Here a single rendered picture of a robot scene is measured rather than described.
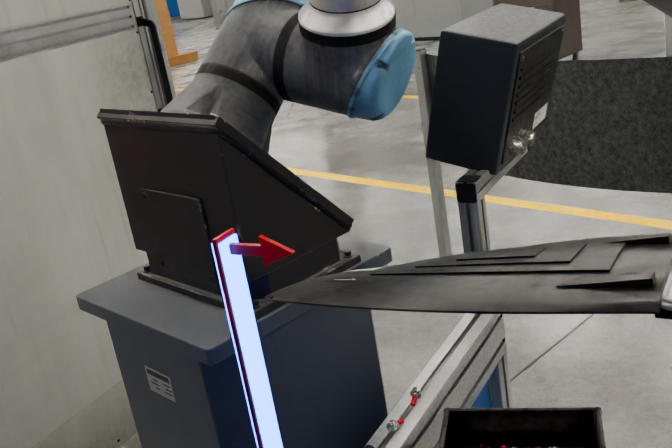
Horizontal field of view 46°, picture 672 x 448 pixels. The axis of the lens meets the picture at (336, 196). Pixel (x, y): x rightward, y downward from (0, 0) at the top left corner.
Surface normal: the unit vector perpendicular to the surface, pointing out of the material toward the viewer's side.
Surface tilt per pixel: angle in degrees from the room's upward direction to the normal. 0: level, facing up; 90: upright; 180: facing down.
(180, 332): 0
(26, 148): 90
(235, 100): 54
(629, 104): 90
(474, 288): 6
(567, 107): 90
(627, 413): 0
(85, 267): 90
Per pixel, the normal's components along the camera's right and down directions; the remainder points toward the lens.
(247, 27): -0.32, -0.39
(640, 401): -0.16, -0.94
